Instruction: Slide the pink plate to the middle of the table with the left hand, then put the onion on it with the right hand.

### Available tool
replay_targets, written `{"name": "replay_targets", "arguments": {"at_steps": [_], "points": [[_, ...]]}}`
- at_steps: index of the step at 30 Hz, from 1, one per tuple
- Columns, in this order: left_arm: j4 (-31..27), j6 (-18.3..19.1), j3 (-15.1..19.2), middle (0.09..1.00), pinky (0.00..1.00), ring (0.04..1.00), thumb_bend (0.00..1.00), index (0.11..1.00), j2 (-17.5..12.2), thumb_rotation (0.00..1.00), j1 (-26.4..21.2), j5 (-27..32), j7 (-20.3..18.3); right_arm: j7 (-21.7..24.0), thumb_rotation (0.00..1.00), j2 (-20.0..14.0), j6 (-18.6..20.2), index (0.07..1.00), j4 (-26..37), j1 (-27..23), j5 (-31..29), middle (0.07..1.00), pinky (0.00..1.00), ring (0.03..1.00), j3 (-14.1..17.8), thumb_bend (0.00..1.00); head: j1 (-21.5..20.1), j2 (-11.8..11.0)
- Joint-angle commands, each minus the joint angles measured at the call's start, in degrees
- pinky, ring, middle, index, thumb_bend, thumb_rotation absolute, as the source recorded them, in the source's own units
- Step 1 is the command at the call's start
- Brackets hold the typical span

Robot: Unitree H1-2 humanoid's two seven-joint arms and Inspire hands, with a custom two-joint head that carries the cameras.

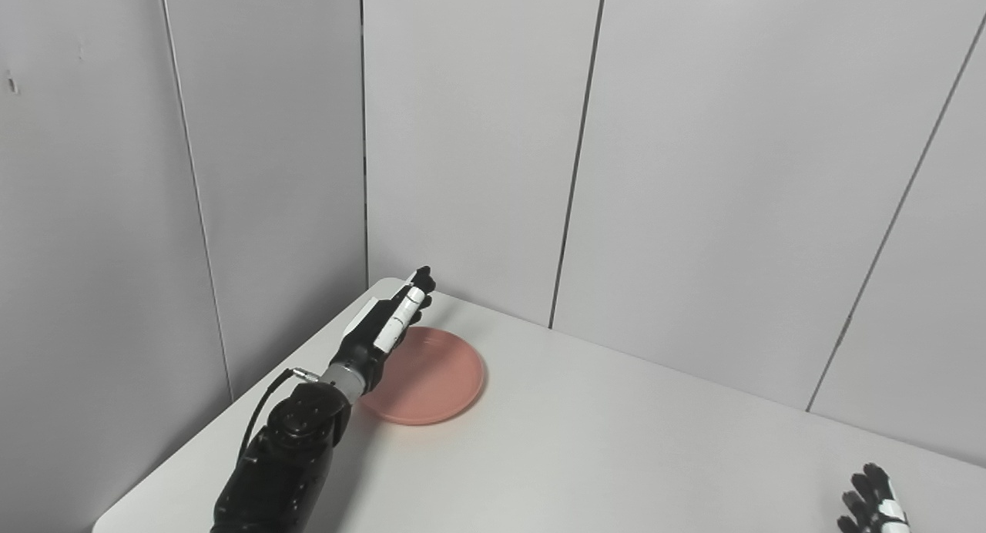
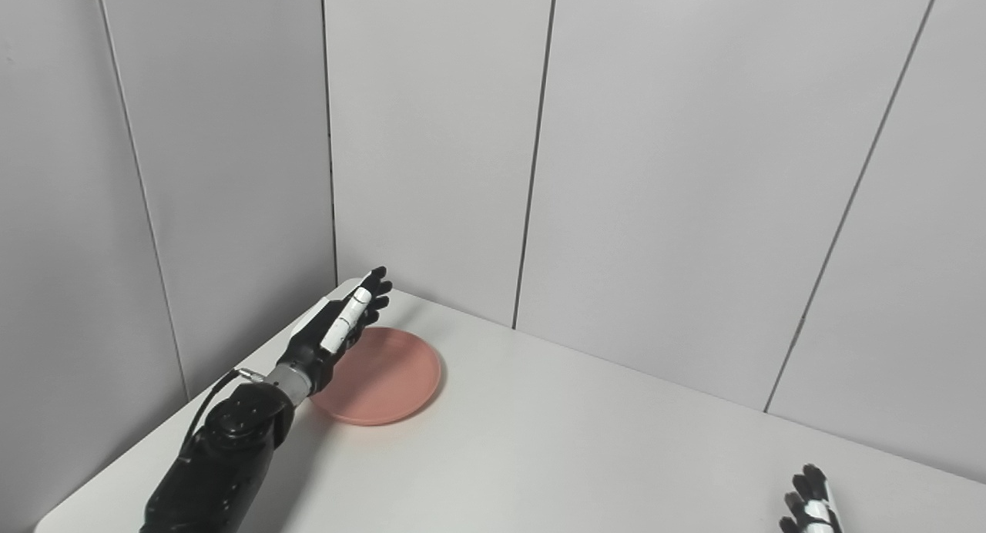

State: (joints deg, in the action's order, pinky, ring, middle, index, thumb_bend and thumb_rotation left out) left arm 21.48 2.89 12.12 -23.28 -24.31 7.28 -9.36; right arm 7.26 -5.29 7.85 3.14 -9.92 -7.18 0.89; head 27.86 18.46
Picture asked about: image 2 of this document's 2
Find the pink plastic plate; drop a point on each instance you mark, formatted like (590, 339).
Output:
(385, 379)

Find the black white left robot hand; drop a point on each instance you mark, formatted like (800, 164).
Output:
(323, 340)

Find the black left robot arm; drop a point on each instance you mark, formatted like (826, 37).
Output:
(223, 456)

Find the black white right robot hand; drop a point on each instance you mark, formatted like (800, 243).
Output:
(813, 506)

